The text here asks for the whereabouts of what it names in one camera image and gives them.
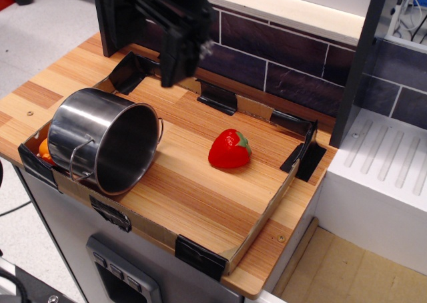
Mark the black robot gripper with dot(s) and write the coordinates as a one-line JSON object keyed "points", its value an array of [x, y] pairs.
{"points": [[186, 25]]}

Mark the stainless steel pot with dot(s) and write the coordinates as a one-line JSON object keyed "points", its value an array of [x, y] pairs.
{"points": [[104, 140]]}

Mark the cardboard fence with black tape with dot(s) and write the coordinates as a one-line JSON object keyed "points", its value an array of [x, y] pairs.
{"points": [[206, 216]]}

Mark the red plastic strawberry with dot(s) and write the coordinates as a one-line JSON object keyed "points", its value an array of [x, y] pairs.
{"points": [[230, 149]]}

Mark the orange plastic toy fruit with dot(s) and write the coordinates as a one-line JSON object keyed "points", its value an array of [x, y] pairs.
{"points": [[44, 152]]}

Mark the grey toy oven control panel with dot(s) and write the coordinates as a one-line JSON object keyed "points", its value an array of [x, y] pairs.
{"points": [[121, 280]]}

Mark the white toy sink drainboard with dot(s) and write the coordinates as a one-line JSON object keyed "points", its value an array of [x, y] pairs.
{"points": [[385, 155]]}

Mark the dark grey left shelf post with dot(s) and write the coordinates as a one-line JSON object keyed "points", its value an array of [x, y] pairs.
{"points": [[119, 24]]}

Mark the dark grey shelf post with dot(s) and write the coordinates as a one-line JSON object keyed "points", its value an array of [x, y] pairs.
{"points": [[348, 109], [119, 24]]}

